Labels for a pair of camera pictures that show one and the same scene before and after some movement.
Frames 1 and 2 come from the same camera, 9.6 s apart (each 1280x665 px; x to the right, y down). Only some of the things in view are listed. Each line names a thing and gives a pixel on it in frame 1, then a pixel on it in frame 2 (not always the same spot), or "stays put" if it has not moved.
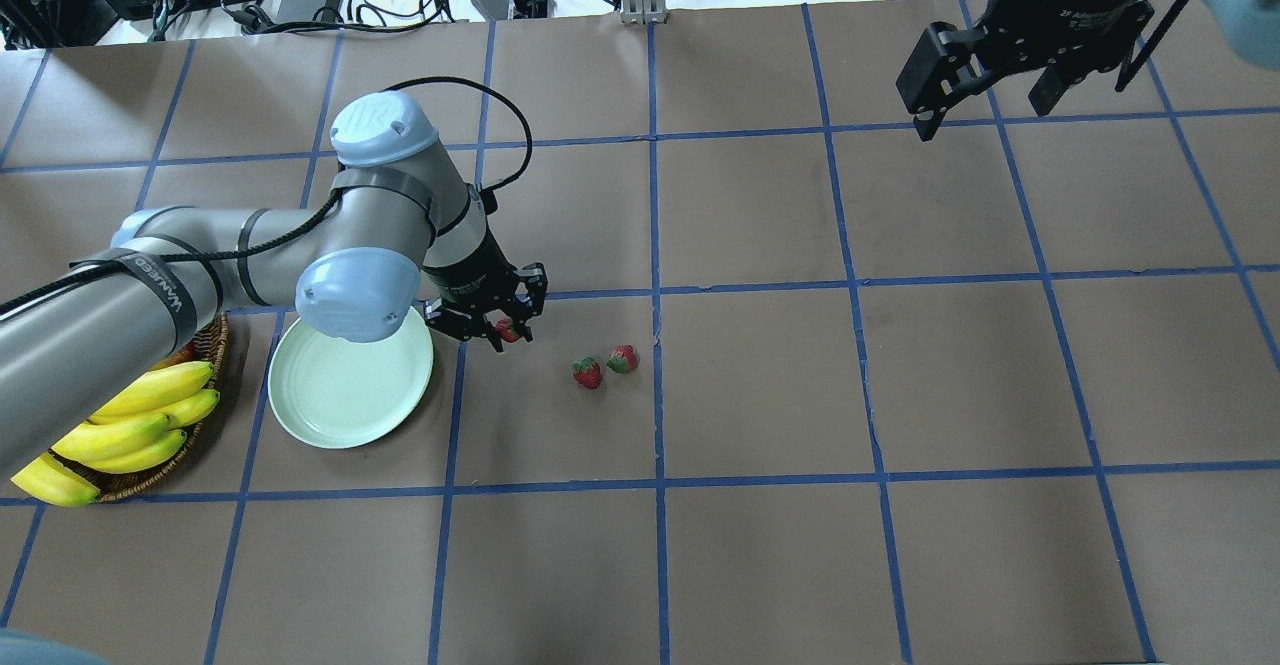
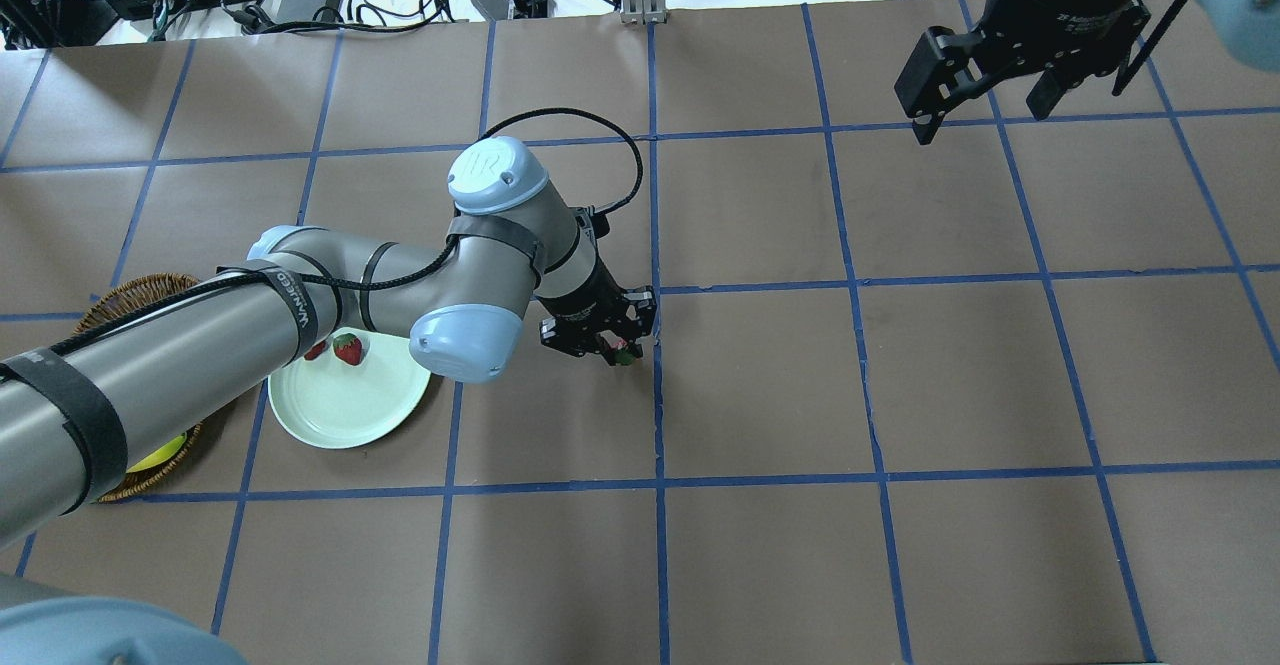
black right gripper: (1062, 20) stays put
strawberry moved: (587, 372) -> (348, 348)
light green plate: (331, 393) stays put
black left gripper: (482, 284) -> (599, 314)
